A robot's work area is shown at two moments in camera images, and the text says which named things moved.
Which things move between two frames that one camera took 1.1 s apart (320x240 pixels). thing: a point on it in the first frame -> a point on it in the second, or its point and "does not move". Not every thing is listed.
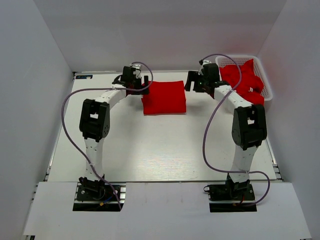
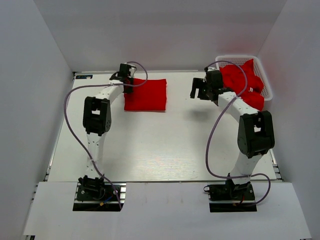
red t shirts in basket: [250, 87] does not move
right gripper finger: [187, 86] -> [193, 92]
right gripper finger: [193, 76] -> [198, 83]
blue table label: [83, 76] does not move
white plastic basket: [224, 60] does not move
